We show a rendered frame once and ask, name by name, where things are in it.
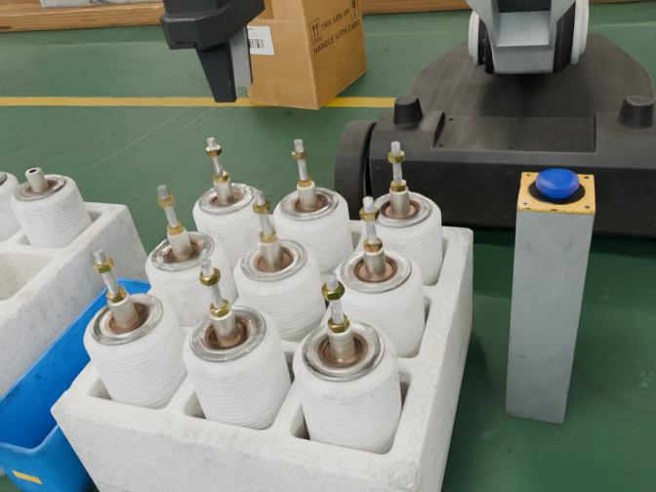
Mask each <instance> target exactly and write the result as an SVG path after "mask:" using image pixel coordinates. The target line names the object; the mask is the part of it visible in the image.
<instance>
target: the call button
mask: <svg viewBox="0 0 656 492"><path fill-rule="evenodd" d="M579 181H580V179H579V177H578V175H576V174H575V173H573V172H572V171H569V170H566V169H559V168H553V169H548V170H545V171H543V172H541V173H539V174H538V175H537V177H536V187H538V189H540V192H541V193H542V194H543V195H545V196H547V197H550V198H565V197H568V196H570V195H571V194H573V192H574V191H575V190H577V189H578V187H579Z"/></svg>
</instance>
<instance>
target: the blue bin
mask: <svg viewBox="0 0 656 492"><path fill-rule="evenodd" d="M115 280H116V282H117V284H118V286H122V287H123V288H125V289H126V292H127V293H128V294H129V295H131V294H147V292H148V291H149V290H150V289H151V288H152V287H151V285H150V282H149V281H143V280H137V279H129V278H117V279H115ZM107 291H108V288H107V286H106V287H105V288H104V289H103V290H102V291H101V292H100V294H99V295H98V296H97V297H96V298H95V299H94V300H93V301H92V302H91V303H90V304H89V305H88V306H87V307H86V308H85V309H84V310H83V311H82V312H81V314H80V315H79V316H78V317H77V318H76V319H75V320H74V321H73V322H72V323H71V324H70V325H69V326H68V327H67V328H66V329H65V330H64V331H63V332H62V334H61V335H60V336H59V337H58V338H57V339H56V340H55V341H54V342H53V343H52V344H51V345H50V346H49V347H48V348H47V349H46V350H45V351H44V353H43V354H42V355H41V356H40V357H39V358H38V359H37V360H36V361H35V362H34V363H33V364H32V365H31V366H30V367H29V368H28V369H27V370H26V372H25V373H24V374H23V375H22V376H21V377H20V378H19V379H18V380H17V381H16V382H15V383H14V384H13V385H12V386H11V387H10V388H9V389H8V391H7V392H6V393H5V394H4V395H3V396H2V397H1V398H0V468H1V469H2V470H3V471H4V472H5V474H6V475H7V476H8V477H9V478H10V479H11V480H12V481H13V482H14V483H15V484H16V486H17V487H18V489H19V490H20V491H21V492H88V490H89V489H90V487H91V486H92V485H93V483H94V481H93V479H92V478H91V477H90V475H89V473H88V472H87V470H86V469H85V467H84V465H83V464H82V462H81V460H80V459H79V457H78V456H77V454H76V452H75V451H74V449H73V448H72V446H71V444H70V443H69V441H68V439H67V438H66V436H65V435H64V433H63V431H62V429H61V427H60V426H59V424H58V423H57V421H56V419H55V418H54V416H53V414H52V413H51V408H52V407H53V406H54V405H55V403H56V402H57V401H58V400H59V399H60V397H61V396H62V395H63V394H64V392H65V391H67V390H69V389H70V387H71V385H72V383H73V382H74V380H75V379H76V378H77V377H78V376H79V374H80V373H81V372H82V371H83V370H84V368H85V367H86V366H87V365H88V364H89V362H90V361H91V360H92V359H91V357H90V355H89V353H88V352H87V350H86V348H85V345H84V335H85V332H86V329H87V327H88V325H89V323H90V321H91V320H92V319H93V318H94V316H95V315H96V313H97V312H98V311H99V310H100V309H101V308H103V307H104V306H105V305H107V298H106V292H107Z"/></svg>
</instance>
